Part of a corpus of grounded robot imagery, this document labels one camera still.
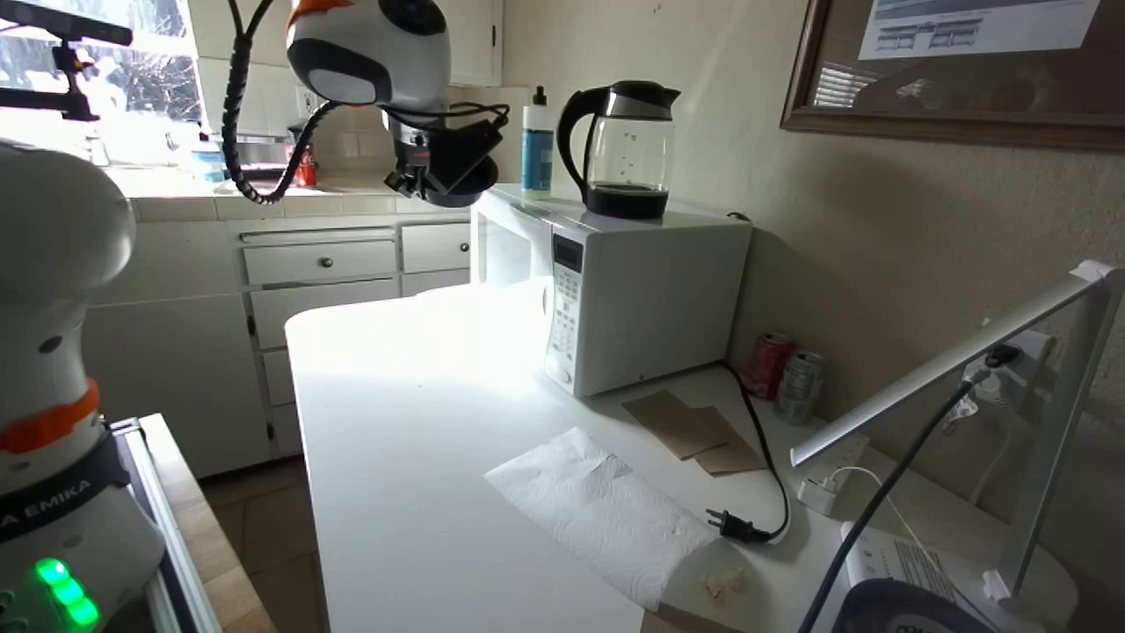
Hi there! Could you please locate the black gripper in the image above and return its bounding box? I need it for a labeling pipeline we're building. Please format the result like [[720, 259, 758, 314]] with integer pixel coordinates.
[[382, 110, 444, 197]]

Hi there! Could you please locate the white microwave oven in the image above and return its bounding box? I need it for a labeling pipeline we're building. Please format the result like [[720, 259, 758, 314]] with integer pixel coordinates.
[[467, 178, 757, 401]]

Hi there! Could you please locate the narrow white drawer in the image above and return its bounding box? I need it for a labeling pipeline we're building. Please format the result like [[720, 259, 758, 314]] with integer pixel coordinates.
[[397, 220, 473, 279]]

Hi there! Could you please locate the red counter object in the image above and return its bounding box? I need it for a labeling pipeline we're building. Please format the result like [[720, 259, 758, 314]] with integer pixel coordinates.
[[288, 148, 322, 188]]

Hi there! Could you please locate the blue label soap bottle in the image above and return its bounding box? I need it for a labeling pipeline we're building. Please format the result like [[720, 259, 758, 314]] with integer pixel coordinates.
[[516, 79, 559, 197]]

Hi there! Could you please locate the wide white drawer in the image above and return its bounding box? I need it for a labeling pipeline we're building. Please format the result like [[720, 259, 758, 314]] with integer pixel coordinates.
[[240, 232, 402, 291]]

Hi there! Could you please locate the silver metal pot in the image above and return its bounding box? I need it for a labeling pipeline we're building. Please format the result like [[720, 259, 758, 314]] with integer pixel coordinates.
[[240, 129, 295, 178]]

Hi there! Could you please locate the black glass electric kettle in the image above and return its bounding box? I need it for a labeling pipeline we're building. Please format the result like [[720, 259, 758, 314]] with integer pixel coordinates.
[[556, 77, 680, 225]]

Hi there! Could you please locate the white kitchen base cabinet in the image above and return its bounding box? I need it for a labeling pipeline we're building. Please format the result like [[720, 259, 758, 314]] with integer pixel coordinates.
[[44, 188, 479, 480]]

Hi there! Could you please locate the brown paper piece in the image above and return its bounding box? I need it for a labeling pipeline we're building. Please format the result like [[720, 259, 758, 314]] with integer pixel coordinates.
[[620, 388, 765, 477]]

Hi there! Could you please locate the white paper towel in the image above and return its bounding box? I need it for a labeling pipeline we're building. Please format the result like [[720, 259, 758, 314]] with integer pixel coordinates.
[[481, 423, 720, 610]]

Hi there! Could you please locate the red drink can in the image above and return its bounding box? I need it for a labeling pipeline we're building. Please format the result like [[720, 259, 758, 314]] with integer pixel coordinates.
[[746, 329, 797, 401]]

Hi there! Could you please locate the silver drink can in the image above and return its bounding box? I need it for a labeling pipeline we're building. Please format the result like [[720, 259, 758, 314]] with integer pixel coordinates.
[[775, 348, 829, 430]]

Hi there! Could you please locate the white desk lamp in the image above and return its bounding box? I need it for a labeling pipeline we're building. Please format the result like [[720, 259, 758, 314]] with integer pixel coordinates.
[[782, 255, 1120, 633]]

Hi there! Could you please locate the white wall cabinet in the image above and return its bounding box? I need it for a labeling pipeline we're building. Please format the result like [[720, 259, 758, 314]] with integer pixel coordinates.
[[447, 0, 505, 90]]

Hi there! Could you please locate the black corrugated cable conduit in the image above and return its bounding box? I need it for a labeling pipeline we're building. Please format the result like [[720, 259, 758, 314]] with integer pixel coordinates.
[[221, 0, 344, 202]]

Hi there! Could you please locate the brown framed wall picture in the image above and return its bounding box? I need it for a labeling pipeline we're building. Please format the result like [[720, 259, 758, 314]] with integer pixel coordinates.
[[781, 0, 1125, 156]]

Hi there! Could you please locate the aluminium profile frame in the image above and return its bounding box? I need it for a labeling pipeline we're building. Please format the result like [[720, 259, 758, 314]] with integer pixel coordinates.
[[106, 415, 226, 633]]

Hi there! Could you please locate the black power cord with plug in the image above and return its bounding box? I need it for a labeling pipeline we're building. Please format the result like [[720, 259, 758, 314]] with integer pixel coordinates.
[[704, 363, 794, 547]]

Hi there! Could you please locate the thin white cable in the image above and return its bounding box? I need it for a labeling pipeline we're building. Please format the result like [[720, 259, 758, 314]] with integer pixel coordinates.
[[819, 465, 941, 558]]

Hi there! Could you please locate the dark teal cable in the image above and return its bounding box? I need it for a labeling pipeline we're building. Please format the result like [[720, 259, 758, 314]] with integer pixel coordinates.
[[794, 340, 1025, 633]]

